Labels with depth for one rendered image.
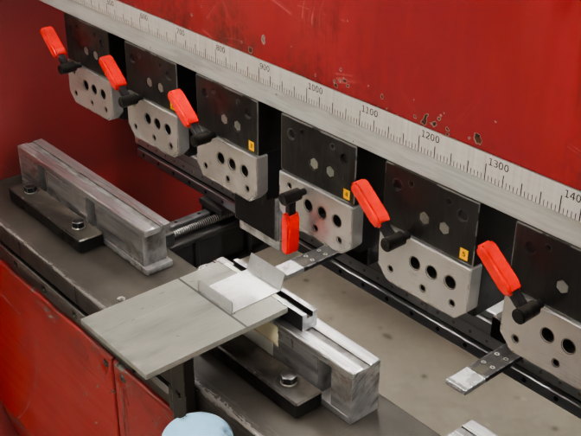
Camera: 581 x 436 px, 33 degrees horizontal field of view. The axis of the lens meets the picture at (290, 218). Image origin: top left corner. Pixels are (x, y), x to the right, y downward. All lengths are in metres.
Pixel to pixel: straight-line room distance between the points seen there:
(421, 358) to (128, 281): 1.47
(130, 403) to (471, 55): 1.01
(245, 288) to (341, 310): 1.75
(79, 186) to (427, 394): 1.40
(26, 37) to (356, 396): 1.13
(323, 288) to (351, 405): 1.96
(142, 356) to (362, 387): 0.33
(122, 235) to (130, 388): 0.30
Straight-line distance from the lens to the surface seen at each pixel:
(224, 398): 1.54
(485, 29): 1.06
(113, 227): 1.91
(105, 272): 1.87
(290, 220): 1.33
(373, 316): 3.28
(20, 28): 2.18
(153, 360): 1.42
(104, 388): 1.91
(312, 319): 1.52
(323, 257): 1.64
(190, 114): 1.47
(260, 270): 1.59
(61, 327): 1.98
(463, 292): 1.18
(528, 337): 1.14
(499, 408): 2.96
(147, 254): 1.84
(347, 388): 1.46
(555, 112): 1.02
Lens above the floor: 1.85
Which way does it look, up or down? 29 degrees down
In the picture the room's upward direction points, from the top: 1 degrees clockwise
